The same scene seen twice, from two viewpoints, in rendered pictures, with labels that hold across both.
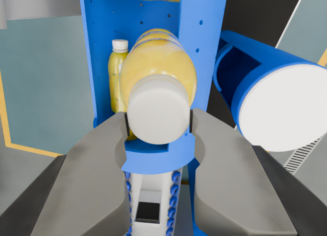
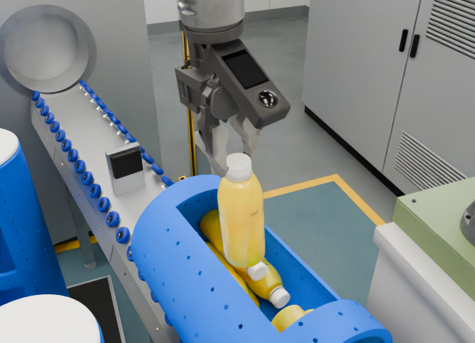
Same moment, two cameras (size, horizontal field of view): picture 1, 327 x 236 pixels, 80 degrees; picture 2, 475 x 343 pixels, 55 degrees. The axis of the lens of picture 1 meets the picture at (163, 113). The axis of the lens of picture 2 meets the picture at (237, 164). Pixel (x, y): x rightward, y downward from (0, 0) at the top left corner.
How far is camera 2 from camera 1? 55 cm
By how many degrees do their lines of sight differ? 33
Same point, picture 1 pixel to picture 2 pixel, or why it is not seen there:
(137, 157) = (200, 188)
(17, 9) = (382, 266)
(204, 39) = (212, 303)
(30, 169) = (288, 161)
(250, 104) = (87, 331)
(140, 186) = (148, 190)
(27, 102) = (353, 242)
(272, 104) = not seen: outside the picture
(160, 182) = (125, 205)
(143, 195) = (138, 181)
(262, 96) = not seen: outside the picture
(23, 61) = not seen: hidden behind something
